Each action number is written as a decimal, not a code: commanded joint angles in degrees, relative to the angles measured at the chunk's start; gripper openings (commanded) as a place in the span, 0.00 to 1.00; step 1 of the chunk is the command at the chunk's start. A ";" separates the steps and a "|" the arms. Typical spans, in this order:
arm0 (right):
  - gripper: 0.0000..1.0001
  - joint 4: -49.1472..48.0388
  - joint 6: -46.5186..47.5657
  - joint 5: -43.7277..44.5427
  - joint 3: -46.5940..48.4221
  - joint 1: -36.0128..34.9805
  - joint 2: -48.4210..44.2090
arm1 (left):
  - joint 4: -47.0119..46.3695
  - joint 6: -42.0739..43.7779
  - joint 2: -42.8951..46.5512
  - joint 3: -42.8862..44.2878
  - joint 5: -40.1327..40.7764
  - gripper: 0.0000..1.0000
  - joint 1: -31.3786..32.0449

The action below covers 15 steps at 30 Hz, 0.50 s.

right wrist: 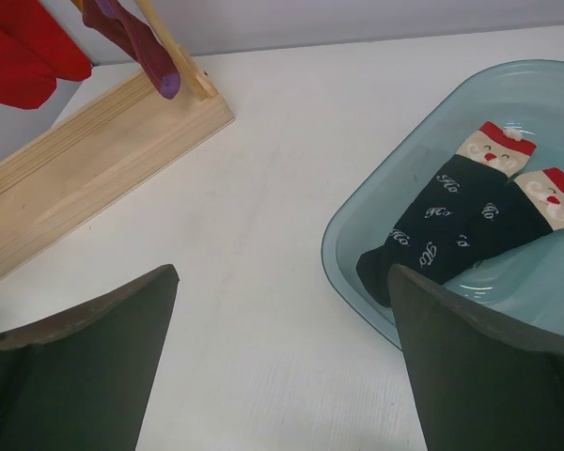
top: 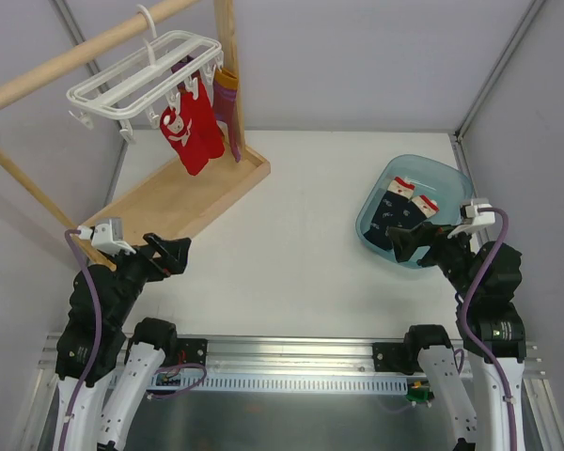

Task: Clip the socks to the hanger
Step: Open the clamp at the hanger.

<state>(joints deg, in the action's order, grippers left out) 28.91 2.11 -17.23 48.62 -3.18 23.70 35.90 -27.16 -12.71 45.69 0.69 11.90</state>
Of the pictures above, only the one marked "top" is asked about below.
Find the navy santa sock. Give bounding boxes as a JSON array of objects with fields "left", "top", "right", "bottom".
[
  {"left": 364, "top": 177, "right": 415, "bottom": 251},
  {"left": 380, "top": 194, "right": 440, "bottom": 251}
]

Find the white plastic clip hanger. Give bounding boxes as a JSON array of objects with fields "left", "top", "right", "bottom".
[{"left": 66, "top": 4, "right": 224, "bottom": 144}]

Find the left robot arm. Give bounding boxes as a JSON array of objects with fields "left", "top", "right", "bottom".
[{"left": 53, "top": 226, "right": 192, "bottom": 450}]

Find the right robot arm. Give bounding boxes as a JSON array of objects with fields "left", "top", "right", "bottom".
[{"left": 388, "top": 218, "right": 526, "bottom": 450}]

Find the wooden drying rack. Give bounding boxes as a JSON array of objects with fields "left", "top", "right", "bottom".
[{"left": 0, "top": 0, "right": 272, "bottom": 273}]

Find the teal plastic basin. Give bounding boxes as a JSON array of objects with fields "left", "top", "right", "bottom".
[{"left": 355, "top": 154, "right": 474, "bottom": 275}]

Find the red sock back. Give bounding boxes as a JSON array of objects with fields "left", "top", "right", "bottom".
[{"left": 181, "top": 77, "right": 225, "bottom": 160}]

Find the red sock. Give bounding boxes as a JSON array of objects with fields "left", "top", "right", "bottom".
[
  {"left": 160, "top": 106, "right": 209, "bottom": 176},
  {"left": 181, "top": 77, "right": 225, "bottom": 160}
]

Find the red sock front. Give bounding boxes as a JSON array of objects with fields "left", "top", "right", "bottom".
[{"left": 160, "top": 106, "right": 209, "bottom": 176}]

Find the green connector board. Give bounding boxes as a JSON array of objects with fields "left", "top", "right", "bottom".
[{"left": 405, "top": 380, "right": 434, "bottom": 407}]

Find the purple striped sock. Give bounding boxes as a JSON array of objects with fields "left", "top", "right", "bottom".
[
  {"left": 171, "top": 55, "right": 194, "bottom": 73},
  {"left": 212, "top": 68, "right": 242, "bottom": 163}
]

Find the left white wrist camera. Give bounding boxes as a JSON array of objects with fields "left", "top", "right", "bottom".
[{"left": 76, "top": 217, "right": 136, "bottom": 257}]

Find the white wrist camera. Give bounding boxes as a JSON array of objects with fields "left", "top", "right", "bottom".
[
  {"left": 448, "top": 198, "right": 495, "bottom": 239},
  {"left": 76, "top": 217, "right": 136, "bottom": 257}
]

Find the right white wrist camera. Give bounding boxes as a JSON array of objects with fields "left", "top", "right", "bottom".
[{"left": 448, "top": 198, "right": 495, "bottom": 239}]

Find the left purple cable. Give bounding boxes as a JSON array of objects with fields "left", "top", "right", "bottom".
[{"left": 55, "top": 227, "right": 104, "bottom": 451}]

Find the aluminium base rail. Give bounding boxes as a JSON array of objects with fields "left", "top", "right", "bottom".
[{"left": 37, "top": 331, "right": 544, "bottom": 381}]

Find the white slotted cable duct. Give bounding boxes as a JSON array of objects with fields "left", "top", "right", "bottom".
[{"left": 143, "top": 373, "right": 410, "bottom": 396}]

